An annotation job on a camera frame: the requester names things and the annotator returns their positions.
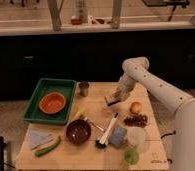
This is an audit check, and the wooden shelf bench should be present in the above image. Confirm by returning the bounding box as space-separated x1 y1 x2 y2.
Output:
0 0 195 36

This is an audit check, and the green lime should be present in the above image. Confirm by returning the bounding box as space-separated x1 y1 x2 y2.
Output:
124 147 139 165

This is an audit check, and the red object on shelf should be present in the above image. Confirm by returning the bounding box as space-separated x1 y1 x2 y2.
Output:
71 18 83 25

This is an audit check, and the whiteboard eraser block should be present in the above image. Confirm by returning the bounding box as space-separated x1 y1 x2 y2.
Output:
104 94 120 107

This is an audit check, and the black stand pole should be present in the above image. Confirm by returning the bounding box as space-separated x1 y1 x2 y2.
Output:
0 136 7 171

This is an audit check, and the orange fruit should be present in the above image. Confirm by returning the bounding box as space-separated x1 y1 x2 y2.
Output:
129 102 142 114

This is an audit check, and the bunch of red grapes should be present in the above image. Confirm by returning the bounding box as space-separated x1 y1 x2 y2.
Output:
124 114 148 128

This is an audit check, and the black cable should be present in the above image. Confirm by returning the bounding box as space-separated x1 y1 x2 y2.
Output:
160 130 176 140

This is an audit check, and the black and white brush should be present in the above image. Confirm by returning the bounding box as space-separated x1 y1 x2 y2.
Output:
95 113 118 149

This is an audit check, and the clear plastic cup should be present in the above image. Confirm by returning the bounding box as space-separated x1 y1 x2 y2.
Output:
127 127 146 146

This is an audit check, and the green plastic tray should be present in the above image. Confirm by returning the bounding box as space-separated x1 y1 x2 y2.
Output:
22 77 78 126

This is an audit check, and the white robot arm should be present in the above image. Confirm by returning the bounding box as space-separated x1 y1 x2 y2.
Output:
118 57 195 171

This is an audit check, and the orange bowl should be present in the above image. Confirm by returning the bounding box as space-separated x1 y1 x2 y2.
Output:
39 92 66 115

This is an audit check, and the grey folded cloth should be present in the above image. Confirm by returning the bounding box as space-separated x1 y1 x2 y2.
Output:
27 129 53 150

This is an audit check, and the purple bowl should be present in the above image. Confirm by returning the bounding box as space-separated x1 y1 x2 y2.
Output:
66 119 91 145

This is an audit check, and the small metal cup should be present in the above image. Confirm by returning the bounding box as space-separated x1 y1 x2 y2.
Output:
79 81 89 97

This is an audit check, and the yellow banana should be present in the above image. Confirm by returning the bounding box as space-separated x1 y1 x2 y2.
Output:
70 107 85 122

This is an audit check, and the green cucumber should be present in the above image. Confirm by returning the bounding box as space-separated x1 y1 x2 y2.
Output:
34 136 61 157

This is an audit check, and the blue sponge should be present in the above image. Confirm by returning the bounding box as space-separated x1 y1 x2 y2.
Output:
109 126 127 148

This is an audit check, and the metal spoon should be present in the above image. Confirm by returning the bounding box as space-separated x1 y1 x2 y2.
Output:
83 117 105 133

